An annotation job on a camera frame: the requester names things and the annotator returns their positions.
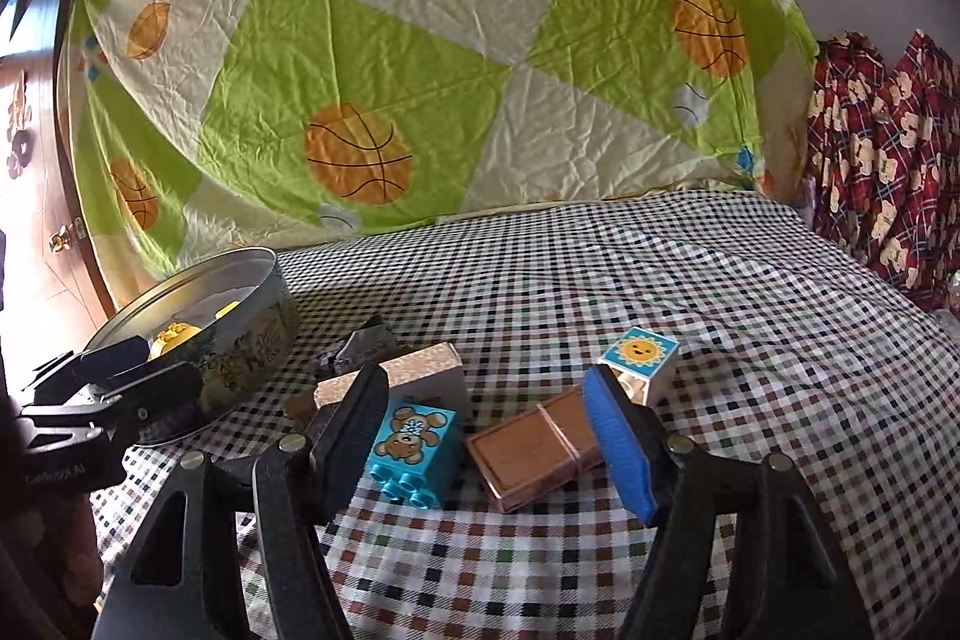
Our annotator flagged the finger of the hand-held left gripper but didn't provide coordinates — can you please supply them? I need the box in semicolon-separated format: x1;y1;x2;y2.
19;361;203;442
34;334;151;386

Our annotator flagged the cork-topped white block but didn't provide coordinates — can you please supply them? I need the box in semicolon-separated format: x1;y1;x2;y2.
313;341;473;423

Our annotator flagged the green cream ball-print sheet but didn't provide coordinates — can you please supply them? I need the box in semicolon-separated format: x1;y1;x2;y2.
64;0;818;304

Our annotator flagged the white paper tin liner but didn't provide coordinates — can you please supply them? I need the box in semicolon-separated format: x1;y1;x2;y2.
161;284;263;330

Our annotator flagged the copper rectangular case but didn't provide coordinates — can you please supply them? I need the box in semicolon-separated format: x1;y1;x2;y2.
465;385;608;513

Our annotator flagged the round blue cookie tin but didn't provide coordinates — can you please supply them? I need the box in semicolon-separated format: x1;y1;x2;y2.
79;246;301;446

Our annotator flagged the brown wooden door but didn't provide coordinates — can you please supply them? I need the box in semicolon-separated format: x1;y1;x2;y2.
0;0;113;341

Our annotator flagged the wooden door ornament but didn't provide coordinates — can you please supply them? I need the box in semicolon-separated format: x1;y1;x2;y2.
4;70;37;180

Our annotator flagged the dark grey rough object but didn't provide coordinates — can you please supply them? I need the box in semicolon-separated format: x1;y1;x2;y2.
315;314;398;378

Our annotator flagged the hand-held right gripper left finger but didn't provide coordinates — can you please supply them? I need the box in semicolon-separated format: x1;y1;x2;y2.
90;362;391;640

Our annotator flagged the checkered cloth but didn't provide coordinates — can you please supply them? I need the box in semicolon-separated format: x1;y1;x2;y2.
90;190;960;640

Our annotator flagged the red plaid bear-print cloth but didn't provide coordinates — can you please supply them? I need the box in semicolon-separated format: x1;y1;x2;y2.
808;32;890;251
862;31;960;311

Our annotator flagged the yellow toy block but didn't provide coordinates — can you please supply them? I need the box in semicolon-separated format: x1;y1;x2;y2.
148;321;203;362

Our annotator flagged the white sun-print toy block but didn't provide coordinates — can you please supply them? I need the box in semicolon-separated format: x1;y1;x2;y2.
598;325;682;412

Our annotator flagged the blue bear-print toy block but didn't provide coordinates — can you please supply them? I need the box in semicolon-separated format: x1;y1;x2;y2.
367;404;458;506

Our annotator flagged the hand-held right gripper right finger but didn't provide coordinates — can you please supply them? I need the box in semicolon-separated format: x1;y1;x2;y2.
585;366;875;640

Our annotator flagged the brass door handle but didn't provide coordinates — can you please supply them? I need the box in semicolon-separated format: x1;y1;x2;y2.
49;218;85;253

